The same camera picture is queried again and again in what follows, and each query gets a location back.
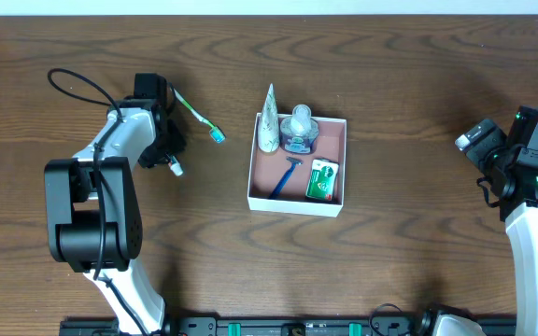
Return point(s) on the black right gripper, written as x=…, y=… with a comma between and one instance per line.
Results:
x=486, y=141

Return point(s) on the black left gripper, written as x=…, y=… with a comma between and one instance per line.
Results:
x=171, y=138

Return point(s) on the teal toothpaste tube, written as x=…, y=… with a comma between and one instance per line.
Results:
x=175, y=166

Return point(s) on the green white toothbrush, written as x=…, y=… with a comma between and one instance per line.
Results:
x=214, y=131

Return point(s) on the white floral cone tube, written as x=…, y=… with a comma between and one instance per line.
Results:
x=268, y=128

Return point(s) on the blue disposable razor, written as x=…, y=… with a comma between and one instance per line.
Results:
x=285, y=178

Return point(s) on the blue hand soap bottle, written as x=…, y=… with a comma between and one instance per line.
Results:
x=299, y=131

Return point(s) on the green white soap box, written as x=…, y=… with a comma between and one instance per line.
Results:
x=322, y=180

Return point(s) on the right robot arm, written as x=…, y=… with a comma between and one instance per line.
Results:
x=519, y=215

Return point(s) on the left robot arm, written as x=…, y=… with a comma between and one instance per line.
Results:
x=93, y=218

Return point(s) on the white box with pink interior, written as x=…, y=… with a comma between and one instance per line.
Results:
x=265, y=170

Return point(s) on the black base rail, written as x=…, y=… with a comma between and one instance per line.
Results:
x=210, y=326

